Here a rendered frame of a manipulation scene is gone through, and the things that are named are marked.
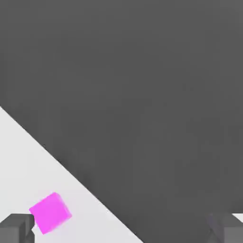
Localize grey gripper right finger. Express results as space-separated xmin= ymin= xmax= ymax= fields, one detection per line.
xmin=206 ymin=212 xmax=243 ymax=243

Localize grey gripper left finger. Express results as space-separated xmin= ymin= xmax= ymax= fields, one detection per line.
xmin=0 ymin=213 xmax=36 ymax=243

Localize small magenta cube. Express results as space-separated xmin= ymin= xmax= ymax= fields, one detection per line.
xmin=28 ymin=192 xmax=73 ymax=235

